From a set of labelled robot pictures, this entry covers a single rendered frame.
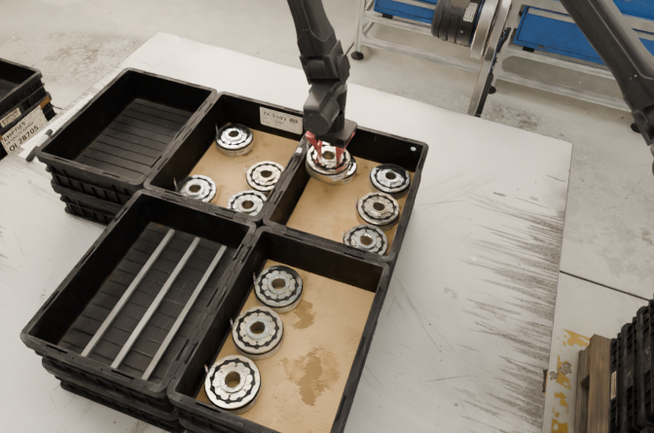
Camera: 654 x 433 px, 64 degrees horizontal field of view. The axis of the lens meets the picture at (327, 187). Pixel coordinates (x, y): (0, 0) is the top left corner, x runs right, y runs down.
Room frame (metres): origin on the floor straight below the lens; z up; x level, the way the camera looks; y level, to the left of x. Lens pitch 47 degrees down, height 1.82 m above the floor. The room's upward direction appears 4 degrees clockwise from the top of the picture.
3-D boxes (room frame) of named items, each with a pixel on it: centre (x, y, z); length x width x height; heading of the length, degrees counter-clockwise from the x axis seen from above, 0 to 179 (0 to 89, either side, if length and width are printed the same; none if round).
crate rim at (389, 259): (0.86, -0.06, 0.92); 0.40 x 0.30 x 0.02; 163
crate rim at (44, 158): (1.03, 0.52, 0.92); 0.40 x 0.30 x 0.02; 163
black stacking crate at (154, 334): (0.56, 0.34, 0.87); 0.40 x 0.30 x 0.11; 163
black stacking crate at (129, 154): (1.03, 0.52, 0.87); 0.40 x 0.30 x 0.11; 163
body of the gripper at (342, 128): (0.88, 0.00, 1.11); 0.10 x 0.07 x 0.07; 67
